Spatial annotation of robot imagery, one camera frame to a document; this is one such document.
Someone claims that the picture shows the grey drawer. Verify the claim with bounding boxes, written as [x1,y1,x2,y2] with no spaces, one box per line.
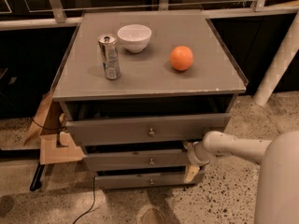
[82,147,217,172]
[66,113,231,146]
[95,171,185,189]

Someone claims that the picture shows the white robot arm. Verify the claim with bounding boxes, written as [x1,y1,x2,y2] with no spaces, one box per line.
[184,131,299,224]

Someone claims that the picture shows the grey top drawer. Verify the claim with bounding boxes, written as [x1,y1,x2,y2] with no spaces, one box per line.
[66,113,231,146]

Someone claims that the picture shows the grey drawer cabinet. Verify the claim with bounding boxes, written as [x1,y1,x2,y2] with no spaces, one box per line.
[53,10,247,177]

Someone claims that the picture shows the grey bottom drawer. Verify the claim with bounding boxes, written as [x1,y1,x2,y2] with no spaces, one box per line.
[95,171,185,189]

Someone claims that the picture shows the orange fruit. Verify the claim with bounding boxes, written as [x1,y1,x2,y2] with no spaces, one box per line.
[170,46,193,72]

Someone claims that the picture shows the white bowl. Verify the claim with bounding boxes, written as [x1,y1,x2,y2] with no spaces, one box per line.
[118,24,152,53]

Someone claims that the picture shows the silver drink can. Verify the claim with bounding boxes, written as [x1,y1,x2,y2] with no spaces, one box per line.
[98,34,121,80]

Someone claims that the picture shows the white diagonal pole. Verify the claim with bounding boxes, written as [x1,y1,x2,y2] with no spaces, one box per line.
[253,11,299,106]

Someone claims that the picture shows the black bar on floor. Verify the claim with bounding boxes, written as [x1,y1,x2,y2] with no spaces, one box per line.
[29,163,45,191]

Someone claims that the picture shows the metal window railing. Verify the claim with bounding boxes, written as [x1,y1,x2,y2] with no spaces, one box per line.
[0,0,299,31]

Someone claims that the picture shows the black cable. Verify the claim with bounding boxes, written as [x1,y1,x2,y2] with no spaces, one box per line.
[72,175,98,224]

